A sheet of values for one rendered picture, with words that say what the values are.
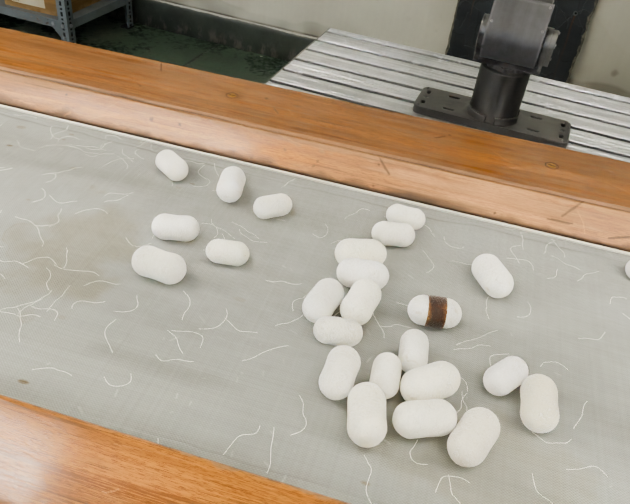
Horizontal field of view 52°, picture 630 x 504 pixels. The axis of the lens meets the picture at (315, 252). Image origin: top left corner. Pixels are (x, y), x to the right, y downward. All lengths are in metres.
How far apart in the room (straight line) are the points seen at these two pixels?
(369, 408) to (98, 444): 0.14
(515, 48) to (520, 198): 0.28
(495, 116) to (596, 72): 1.70
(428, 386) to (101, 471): 0.18
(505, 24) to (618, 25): 1.70
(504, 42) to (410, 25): 1.77
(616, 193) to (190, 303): 0.37
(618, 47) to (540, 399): 2.18
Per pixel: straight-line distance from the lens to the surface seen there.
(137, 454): 0.33
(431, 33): 2.56
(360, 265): 0.44
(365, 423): 0.35
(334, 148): 0.57
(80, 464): 0.33
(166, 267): 0.43
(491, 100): 0.86
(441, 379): 0.38
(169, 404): 0.38
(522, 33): 0.81
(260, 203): 0.50
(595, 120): 0.99
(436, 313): 0.43
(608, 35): 2.51
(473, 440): 0.36
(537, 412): 0.39
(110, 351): 0.41
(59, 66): 0.70
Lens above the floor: 1.04
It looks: 38 degrees down
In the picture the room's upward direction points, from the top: 7 degrees clockwise
